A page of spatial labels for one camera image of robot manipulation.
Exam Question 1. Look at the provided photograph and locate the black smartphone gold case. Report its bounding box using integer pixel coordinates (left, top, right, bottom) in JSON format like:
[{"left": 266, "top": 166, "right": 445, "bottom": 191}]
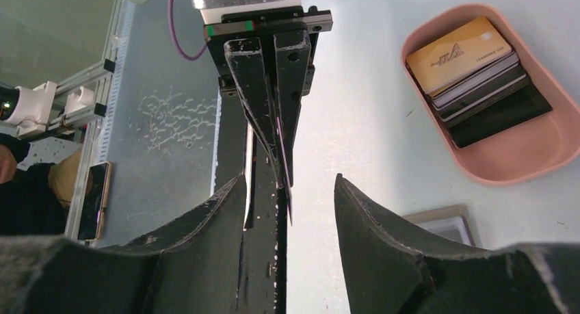
[{"left": 77, "top": 161, "right": 112, "bottom": 241}]

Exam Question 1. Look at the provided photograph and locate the black credit card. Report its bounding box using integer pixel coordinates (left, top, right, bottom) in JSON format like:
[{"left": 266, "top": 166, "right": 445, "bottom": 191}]
[{"left": 447, "top": 83, "right": 553, "bottom": 148}]

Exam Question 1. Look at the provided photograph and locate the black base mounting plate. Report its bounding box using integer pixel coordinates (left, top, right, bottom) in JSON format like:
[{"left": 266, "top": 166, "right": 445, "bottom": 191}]
[{"left": 213, "top": 95, "right": 287, "bottom": 313}]

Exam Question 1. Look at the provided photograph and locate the aluminium frame rail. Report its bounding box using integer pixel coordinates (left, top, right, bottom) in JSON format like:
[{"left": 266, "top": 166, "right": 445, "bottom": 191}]
[{"left": 0, "top": 0, "right": 137, "bottom": 240}]

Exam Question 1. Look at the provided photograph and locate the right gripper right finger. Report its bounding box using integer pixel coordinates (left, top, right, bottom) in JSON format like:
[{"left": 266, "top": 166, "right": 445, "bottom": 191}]
[{"left": 334, "top": 174, "right": 579, "bottom": 313}]

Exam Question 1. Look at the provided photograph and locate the yellow credit card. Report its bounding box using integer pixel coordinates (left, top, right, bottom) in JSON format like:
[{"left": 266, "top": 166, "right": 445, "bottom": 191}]
[{"left": 406, "top": 16, "right": 513, "bottom": 98}]

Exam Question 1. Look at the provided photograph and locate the thin edge-on credit card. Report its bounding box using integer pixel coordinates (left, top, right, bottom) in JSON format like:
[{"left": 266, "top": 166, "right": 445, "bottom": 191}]
[{"left": 275, "top": 117, "right": 293, "bottom": 225}]

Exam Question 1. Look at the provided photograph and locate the grey card holder wallet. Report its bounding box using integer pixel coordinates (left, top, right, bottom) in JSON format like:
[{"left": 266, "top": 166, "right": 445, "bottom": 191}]
[{"left": 403, "top": 205, "right": 475, "bottom": 246}]

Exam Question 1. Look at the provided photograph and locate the pink oval tray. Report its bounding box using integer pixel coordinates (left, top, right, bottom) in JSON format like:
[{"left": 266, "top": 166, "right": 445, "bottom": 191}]
[{"left": 400, "top": 3, "right": 579, "bottom": 186}]

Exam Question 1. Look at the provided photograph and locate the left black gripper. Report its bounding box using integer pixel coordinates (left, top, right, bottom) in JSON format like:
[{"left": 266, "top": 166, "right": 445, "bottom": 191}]
[{"left": 203, "top": 6, "right": 333, "bottom": 185}]

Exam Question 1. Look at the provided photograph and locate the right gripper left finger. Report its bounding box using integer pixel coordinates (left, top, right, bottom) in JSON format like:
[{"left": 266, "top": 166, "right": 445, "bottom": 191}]
[{"left": 1, "top": 176, "right": 246, "bottom": 313}]

